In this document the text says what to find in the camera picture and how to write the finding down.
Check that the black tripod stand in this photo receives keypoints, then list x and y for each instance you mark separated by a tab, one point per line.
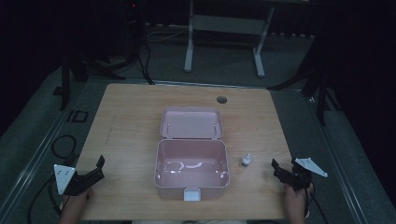
93	67
317	84

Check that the white metal desk frame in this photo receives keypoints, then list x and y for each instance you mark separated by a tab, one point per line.
225	25

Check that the person's left hand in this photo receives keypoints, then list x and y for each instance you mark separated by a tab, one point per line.
84	196

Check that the person's right hand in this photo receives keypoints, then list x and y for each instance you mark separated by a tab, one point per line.
295	199

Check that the pink plastic box with lid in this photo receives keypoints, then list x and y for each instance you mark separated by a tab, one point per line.
191	155

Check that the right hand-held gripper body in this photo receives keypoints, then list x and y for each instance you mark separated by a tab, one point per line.
301	175

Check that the small white bottle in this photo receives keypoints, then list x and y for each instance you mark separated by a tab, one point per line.
246	160

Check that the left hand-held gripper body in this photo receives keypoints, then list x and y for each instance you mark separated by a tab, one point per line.
66	179

